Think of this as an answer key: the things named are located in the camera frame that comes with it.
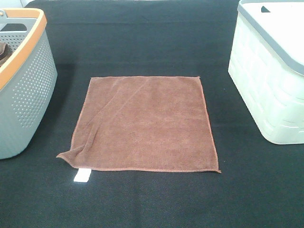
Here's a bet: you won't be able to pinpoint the brown microfibre towel white tag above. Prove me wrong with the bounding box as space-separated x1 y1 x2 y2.
58 76 220 173

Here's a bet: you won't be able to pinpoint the white plastic basket grey rim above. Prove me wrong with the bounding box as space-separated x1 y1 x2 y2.
228 0 304 144

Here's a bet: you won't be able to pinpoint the grey perforated basket orange rim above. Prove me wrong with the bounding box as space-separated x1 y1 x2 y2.
0 8 57 159

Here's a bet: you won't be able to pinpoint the black table cloth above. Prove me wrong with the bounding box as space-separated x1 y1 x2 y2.
0 0 304 228

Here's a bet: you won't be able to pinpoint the brown towels inside basket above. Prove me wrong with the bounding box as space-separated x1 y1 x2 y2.
0 42 11 66

